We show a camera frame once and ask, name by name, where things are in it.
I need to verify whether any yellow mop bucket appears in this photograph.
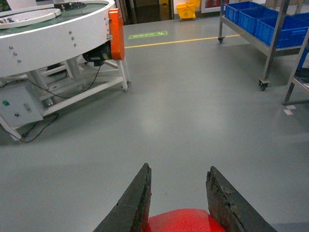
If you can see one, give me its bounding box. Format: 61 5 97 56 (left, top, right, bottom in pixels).
176 0 200 20

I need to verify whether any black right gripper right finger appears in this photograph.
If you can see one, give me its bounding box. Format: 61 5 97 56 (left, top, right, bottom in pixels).
206 166 275 232

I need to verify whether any black power cable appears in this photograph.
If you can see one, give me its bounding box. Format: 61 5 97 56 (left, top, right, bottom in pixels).
0 63 102 144

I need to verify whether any blue crate on cart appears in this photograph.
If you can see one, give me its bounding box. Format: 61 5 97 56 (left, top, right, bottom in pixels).
255 16 309 48
238 7 279 35
225 1 262 24

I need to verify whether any red toy block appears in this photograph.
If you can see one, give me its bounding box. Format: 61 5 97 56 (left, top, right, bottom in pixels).
146 208 225 232

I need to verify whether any white control box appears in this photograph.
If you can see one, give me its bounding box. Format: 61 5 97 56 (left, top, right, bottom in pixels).
0 81 44 127

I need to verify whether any steel wheeled shelf cart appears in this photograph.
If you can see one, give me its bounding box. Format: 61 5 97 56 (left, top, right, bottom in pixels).
218 0 309 91

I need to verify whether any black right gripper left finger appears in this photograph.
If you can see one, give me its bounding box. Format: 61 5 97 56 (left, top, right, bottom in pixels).
94 163 152 232

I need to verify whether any orange machine guard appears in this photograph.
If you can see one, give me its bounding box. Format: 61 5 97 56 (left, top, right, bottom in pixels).
109 8 125 60

